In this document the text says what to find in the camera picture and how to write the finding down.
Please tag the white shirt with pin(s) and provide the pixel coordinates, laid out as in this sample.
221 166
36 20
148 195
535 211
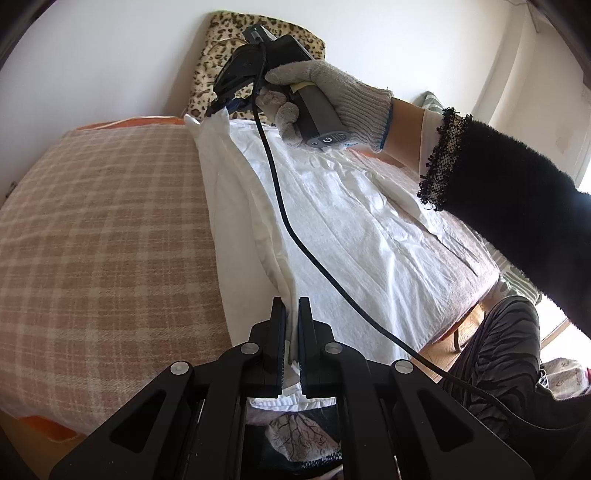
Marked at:
351 217

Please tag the person's right forearm black sleeve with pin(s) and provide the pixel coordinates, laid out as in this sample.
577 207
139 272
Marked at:
508 194

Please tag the leopard print cushion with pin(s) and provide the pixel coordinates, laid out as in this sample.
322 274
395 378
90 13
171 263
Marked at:
226 25

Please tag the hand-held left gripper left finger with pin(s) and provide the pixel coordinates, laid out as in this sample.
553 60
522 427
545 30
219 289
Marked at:
281 344

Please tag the beige plaid blanket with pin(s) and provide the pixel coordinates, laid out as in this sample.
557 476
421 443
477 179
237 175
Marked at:
106 240

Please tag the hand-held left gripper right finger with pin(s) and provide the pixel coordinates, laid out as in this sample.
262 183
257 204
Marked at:
303 344

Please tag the person's striped trouser leg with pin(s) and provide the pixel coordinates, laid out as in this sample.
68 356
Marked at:
503 350

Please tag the person's right hand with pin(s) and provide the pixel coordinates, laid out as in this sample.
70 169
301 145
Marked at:
351 99

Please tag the grey patterned cloth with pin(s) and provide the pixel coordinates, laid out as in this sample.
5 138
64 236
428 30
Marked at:
565 376

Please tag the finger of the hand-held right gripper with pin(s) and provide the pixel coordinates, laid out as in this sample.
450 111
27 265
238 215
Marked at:
239 104
216 105

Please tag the branch print white cloth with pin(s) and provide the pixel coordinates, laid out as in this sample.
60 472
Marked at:
300 436

